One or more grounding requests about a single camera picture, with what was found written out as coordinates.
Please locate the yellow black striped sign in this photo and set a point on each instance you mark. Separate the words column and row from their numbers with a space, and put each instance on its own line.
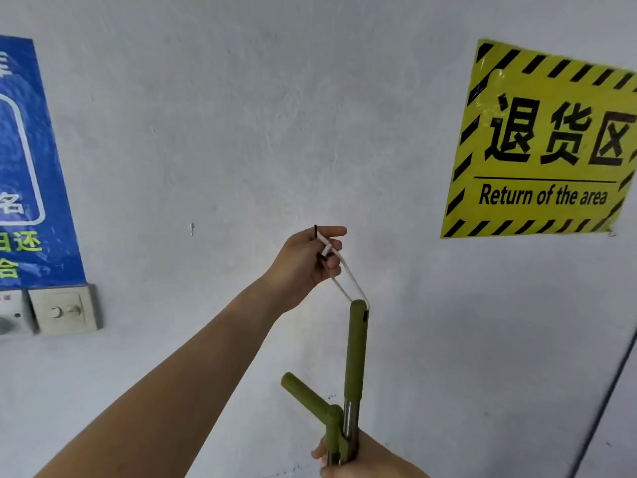
column 537, row 144

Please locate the person's left forearm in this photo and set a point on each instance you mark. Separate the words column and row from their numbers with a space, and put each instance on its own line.
column 174, row 393

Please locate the green dustpan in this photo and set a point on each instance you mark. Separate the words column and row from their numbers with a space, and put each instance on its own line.
column 306, row 395

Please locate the green broom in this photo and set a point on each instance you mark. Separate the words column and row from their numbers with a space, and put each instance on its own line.
column 356, row 353

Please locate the blue wall sign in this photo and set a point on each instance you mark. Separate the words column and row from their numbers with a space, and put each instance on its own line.
column 40, row 144

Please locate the person's left hand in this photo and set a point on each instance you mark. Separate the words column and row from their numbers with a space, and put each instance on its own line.
column 293, row 263

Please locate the white wall switch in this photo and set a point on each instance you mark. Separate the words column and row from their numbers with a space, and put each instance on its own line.
column 64, row 311
column 15, row 313

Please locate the person's right hand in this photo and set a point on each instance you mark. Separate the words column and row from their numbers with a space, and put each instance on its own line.
column 378, row 462

